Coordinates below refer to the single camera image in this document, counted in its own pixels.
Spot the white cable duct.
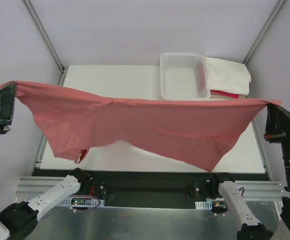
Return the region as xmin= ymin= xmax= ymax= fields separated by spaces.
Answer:
xmin=195 ymin=200 xmax=212 ymax=211
xmin=57 ymin=197 xmax=104 ymax=208

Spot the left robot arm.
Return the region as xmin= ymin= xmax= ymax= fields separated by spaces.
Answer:
xmin=0 ymin=82 xmax=91 ymax=240

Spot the left side aluminium rail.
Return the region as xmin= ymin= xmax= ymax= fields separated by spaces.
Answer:
xmin=30 ymin=67 xmax=68 ymax=176

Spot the left aluminium frame post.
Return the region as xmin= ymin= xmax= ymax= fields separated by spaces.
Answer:
xmin=22 ymin=0 xmax=65 ymax=73

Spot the left white cable duct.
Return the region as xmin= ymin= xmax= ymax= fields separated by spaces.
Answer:
xmin=57 ymin=197 xmax=104 ymax=208

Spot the aluminium rail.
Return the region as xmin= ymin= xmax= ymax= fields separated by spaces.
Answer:
xmin=30 ymin=67 xmax=68 ymax=176
xmin=16 ymin=176 xmax=290 ymax=201

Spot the folded cream t shirt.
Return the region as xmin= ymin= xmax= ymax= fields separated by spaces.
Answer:
xmin=204 ymin=57 xmax=251 ymax=96

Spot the white perforated plastic basket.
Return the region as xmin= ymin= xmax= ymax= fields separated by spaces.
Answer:
xmin=160 ymin=53 xmax=211 ymax=101

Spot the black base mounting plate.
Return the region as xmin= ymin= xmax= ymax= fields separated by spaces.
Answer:
xmin=32 ymin=167 xmax=244 ymax=208

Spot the right aluminium frame post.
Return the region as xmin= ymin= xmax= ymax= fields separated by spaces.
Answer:
xmin=242 ymin=0 xmax=288 ymax=65

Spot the front aluminium rail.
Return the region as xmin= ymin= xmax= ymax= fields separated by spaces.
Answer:
xmin=16 ymin=176 xmax=290 ymax=201

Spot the right white cable duct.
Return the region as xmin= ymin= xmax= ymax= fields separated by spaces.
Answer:
xmin=195 ymin=200 xmax=212 ymax=211

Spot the aluminium frame post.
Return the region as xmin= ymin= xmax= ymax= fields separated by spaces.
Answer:
xmin=242 ymin=0 xmax=288 ymax=65
xmin=22 ymin=0 xmax=65 ymax=73

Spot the folded tan t shirt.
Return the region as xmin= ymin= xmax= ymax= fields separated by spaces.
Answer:
xmin=210 ymin=93 xmax=246 ymax=101

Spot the salmon pink t shirt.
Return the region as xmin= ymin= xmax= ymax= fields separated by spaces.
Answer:
xmin=0 ymin=80 xmax=282 ymax=173

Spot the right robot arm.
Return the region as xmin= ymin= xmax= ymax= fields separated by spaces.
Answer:
xmin=195 ymin=104 xmax=290 ymax=240

